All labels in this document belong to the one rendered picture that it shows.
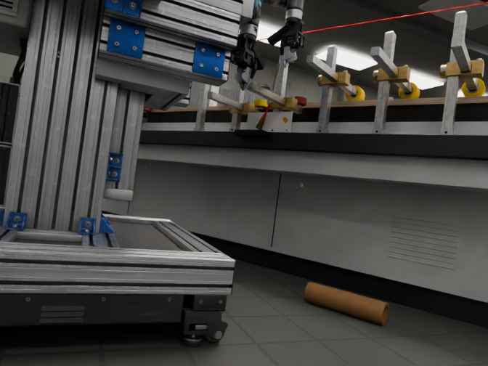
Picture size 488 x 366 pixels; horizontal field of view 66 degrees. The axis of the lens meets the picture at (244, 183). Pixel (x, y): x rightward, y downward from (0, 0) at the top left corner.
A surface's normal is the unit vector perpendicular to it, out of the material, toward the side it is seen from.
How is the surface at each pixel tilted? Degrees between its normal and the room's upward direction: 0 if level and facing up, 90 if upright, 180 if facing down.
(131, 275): 90
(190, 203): 90
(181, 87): 90
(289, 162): 90
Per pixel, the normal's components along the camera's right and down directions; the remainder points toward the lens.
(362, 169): -0.59, -0.09
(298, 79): 0.39, 0.04
